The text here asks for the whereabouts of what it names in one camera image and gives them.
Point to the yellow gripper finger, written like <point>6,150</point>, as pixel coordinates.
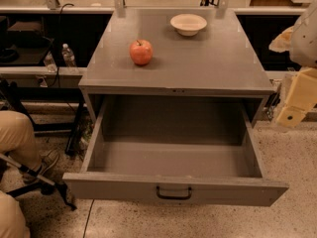
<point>282,42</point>
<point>299,98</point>

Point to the red apple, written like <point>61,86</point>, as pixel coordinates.
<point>141,52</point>

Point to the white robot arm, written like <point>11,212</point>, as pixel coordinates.
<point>303,47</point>

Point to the grey open top drawer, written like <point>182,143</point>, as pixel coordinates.
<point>141,142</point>

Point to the grey metal cabinet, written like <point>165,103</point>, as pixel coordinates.
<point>218,61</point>

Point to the white ceramic bowl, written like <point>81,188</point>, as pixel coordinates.
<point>188,24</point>

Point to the clear plastic water bottle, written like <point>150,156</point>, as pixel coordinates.
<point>68,57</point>

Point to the grey sneaker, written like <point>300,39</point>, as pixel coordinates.
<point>49,159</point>

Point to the dark box on shelf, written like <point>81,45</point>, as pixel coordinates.
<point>26,34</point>

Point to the person's leg in khaki trousers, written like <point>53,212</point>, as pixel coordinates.
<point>17,138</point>

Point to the black drawer handle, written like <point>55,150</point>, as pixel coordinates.
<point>174,194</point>

